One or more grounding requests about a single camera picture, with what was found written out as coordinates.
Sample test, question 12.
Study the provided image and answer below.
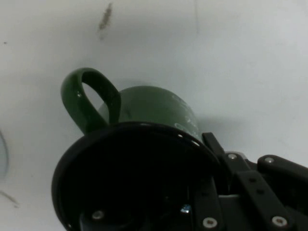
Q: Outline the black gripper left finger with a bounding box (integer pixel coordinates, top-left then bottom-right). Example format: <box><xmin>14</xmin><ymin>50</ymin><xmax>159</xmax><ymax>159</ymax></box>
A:
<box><xmin>79</xmin><ymin>177</ymin><xmax>224</xmax><ymax>231</ymax></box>

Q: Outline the green mug with white print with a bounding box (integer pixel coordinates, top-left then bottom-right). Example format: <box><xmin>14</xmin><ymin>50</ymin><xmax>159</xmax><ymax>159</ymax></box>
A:
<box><xmin>51</xmin><ymin>67</ymin><xmax>232</xmax><ymax>231</ymax></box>

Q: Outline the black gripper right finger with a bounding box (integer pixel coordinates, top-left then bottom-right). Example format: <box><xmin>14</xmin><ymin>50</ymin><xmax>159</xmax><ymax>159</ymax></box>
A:
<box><xmin>201</xmin><ymin>131</ymin><xmax>308</xmax><ymax>231</ymax></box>

